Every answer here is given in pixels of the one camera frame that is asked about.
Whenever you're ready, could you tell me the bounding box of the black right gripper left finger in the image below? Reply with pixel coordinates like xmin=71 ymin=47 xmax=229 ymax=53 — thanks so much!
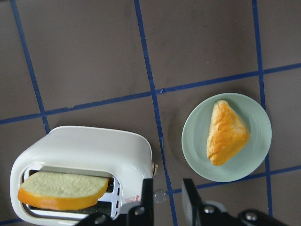
xmin=128 ymin=178 xmax=154 ymax=226

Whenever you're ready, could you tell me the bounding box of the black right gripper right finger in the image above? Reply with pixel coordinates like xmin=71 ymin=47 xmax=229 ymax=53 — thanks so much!
xmin=182 ymin=178 xmax=205 ymax=226

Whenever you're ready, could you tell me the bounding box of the white toaster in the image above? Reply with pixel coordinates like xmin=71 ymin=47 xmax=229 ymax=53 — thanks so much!
xmin=10 ymin=126 xmax=157 ymax=226

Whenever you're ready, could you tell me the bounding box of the bread slice in toaster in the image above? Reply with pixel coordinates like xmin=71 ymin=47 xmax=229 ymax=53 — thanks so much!
xmin=17 ymin=171 xmax=109 ymax=210

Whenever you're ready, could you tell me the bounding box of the green plate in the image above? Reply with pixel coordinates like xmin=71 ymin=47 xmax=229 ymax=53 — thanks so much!
xmin=182 ymin=93 xmax=272 ymax=182

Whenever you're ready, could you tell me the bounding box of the triangular pastry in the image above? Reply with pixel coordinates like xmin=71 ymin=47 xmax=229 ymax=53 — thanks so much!
xmin=206 ymin=100 xmax=251 ymax=166

